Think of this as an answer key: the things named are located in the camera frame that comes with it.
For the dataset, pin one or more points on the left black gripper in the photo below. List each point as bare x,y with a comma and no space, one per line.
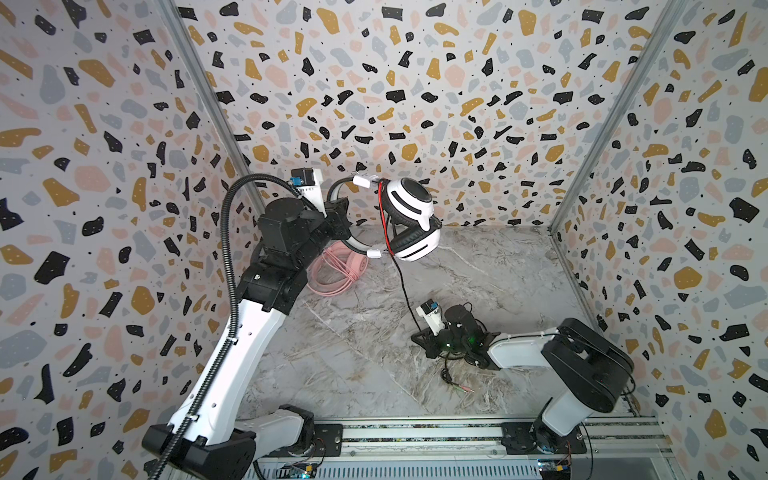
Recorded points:
337,211

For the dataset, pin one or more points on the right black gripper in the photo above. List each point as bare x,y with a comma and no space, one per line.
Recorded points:
437,339

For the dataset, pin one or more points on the pink headphones with cable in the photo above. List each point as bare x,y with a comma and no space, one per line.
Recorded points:
336,270

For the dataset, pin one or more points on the white black headphones with cable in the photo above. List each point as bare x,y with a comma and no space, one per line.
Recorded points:
408,204

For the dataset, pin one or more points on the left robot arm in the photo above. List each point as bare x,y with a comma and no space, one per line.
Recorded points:
202,438

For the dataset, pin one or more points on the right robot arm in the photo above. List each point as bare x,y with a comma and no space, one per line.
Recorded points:
593,371

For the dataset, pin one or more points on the right circuit board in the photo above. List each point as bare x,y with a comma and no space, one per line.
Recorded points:
554,469

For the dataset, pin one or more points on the left green circuit board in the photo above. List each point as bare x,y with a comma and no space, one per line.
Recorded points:
298,471

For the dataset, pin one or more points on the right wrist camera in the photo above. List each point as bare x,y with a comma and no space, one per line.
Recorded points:
431,313

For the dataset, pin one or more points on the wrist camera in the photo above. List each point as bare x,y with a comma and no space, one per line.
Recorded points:
308,182
431,313

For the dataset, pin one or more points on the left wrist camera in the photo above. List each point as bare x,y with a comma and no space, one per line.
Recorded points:
308,182

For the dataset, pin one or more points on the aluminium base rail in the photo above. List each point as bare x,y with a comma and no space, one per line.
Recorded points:
487,438

